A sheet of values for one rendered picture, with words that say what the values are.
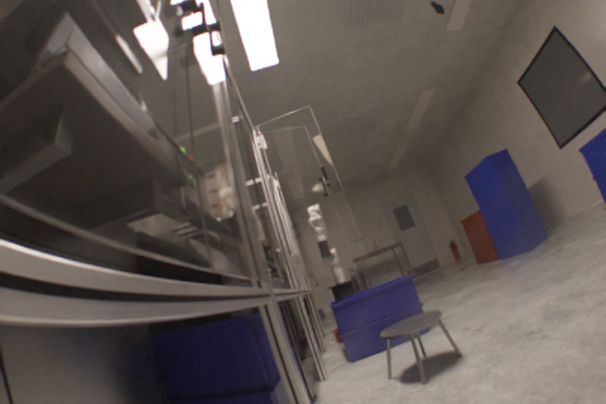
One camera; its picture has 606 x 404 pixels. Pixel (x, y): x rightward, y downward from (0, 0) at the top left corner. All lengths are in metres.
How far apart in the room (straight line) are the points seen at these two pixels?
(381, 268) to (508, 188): 4.16
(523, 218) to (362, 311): 2.33
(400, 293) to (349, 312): 0.37
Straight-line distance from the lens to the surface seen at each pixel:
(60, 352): 0.58
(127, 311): 0.23
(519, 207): 3.59
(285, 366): 0.80
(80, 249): 0.66
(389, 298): 1.95
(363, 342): 1.95
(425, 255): 7.18
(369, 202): 7.13
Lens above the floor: 0.55
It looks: 23 degrees up
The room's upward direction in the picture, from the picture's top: 18 degrees counter-clockwise
